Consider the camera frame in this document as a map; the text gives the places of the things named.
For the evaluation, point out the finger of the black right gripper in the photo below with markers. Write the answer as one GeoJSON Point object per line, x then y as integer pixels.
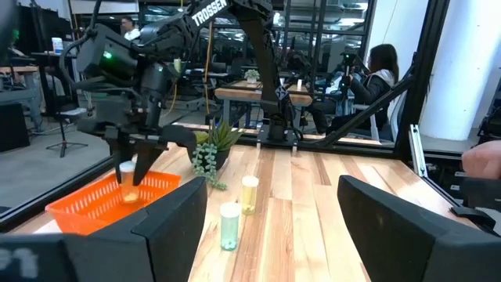
{"type": "Point", "coordinates": [117, 150]}
{"type": "Point", "coordinates": [146, 156]}

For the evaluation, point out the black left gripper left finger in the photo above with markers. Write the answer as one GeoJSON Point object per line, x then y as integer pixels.
{"type": "Point", "coordinates": [156, 243]}

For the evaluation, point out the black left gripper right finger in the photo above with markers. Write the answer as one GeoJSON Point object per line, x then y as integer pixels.
{"type": "Point", "coordinates": [391, 243]}

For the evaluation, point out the green pill bottle white cap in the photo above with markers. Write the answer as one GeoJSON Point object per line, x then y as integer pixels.
{"type": "Point", "coordinates": [230, 227]}

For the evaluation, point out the yellow pill bottle white cap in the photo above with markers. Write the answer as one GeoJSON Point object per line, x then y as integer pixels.
{"type": "Point", "coordinates": [249, 196]}

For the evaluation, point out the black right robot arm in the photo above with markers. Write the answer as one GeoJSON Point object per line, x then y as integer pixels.
{"type": "Point", "coordinates": [209, 11]}

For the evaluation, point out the orange plastic basket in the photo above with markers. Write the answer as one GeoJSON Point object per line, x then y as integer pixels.
{"type": "Point", "coordinates": [90, 203]}

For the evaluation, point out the black tripod stand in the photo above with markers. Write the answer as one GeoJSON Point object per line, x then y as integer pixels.
{"type": "Point", "coordinates": [62, 133]}

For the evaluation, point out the person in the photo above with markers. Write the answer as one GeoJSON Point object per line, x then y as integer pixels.
{"type": "Point", "coordinates": [131, 33]}
{"type": "Point", "coordinates": [372, 86]}

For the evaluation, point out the succulent plant in black pot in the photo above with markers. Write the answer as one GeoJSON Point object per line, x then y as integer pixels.
{"type": "Point", "coordinates": [219, 137]}

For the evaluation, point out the wooden table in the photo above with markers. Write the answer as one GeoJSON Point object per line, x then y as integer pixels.
{"type": "Point", "coordinates": [242, 94]}

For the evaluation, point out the silver aluminium bar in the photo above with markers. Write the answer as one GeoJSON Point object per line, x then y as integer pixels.
{"type": "Point", "coordinates": [417, 149]}

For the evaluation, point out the small potted plant white pot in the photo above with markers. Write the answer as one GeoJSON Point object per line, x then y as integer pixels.
{"type": "Point", "coordinates": [251, 76]}

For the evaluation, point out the black device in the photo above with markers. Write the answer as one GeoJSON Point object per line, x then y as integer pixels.
{"type": "Point", "coordinates": [481, 192]}

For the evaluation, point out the black box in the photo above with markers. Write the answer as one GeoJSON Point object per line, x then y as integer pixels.
{"type": "Point", "coordinates": [13, 127]}

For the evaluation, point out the white container blue label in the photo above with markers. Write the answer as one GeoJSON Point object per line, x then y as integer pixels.
{"type": "Point", "coordinates": [57, 45]}

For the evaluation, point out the person's hand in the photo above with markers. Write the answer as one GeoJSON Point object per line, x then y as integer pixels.
{"type": "Point", "coordinates": [483, 160]}

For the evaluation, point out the wooden desk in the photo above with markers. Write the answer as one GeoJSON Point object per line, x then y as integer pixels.
{"type": "Point", "coordinates": [19, 69]}

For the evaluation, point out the white column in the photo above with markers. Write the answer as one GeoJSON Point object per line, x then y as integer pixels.
{"type": "Point", "coordinates": [458, 58]}

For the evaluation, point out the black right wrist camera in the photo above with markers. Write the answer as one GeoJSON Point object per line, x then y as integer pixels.
{"type": "Point", "coordinates": [105, 111]}

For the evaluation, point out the black diagonal frame strut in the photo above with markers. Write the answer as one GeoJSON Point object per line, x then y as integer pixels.
{"type": "Point", "coordinates": [372, 109]}

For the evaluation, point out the black aluminium table frame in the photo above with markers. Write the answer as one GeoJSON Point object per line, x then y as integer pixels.
{"type": "Point", "coordinates": [422, 78]}

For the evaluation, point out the black camera on stand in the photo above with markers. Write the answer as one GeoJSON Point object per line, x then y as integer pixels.
{"type": "Point", "coordinates": [347, 62]}

